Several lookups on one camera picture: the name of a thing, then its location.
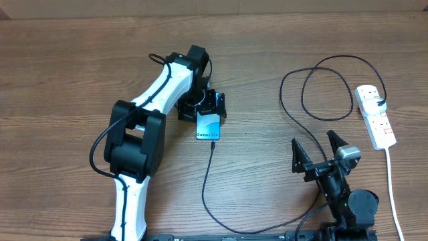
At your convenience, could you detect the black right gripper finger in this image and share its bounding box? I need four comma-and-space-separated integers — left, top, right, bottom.
292, 138, 313, 173
327, 130, 348, 155

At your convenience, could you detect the Samsung Galaxy smartphone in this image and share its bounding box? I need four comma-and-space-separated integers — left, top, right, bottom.
196, 90, 221, 141

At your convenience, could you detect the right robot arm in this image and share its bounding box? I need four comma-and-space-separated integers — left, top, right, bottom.
292, 130, 379, 241

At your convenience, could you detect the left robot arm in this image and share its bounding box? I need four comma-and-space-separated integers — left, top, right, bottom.
104, 46, 227, 240

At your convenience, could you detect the white USB charger plug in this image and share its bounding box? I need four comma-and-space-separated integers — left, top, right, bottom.
359, 98, 387, 116

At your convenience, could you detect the white power strip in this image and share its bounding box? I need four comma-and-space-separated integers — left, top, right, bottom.
354, 85, 397, 150

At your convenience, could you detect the white power strip cord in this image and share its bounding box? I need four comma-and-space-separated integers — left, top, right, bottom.
384, 148, 405, 241

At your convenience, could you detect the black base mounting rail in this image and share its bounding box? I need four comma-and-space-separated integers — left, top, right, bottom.
80, 229, 379, 241

